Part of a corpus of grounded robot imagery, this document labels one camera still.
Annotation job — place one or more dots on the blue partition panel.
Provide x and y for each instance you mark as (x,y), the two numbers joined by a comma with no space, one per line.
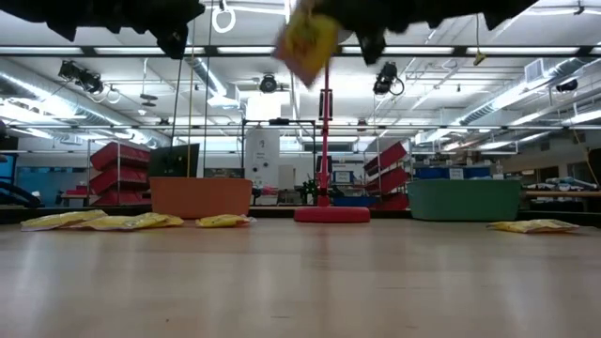
(51,185)

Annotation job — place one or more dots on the orange plastic bin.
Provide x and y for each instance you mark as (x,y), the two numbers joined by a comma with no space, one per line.
(202,197)

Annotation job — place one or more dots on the black overhead beam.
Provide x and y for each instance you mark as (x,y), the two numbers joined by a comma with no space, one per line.
(235,50)

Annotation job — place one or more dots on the white cabinet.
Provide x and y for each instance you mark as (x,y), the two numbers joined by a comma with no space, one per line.
(262,155)

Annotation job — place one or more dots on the black monitor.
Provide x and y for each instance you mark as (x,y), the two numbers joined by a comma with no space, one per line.
(174,159)

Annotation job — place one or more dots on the red desk lamp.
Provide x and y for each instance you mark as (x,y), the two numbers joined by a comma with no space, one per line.
(333,215)

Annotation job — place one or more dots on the blue storage bin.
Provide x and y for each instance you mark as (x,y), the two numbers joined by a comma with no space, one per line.
(352,202)

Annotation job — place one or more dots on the light teal plastic bin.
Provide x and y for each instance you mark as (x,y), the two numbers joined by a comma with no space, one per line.
(465,199)

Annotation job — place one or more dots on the red bin rack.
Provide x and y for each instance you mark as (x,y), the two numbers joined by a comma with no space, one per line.
(119,157)
(392,180)

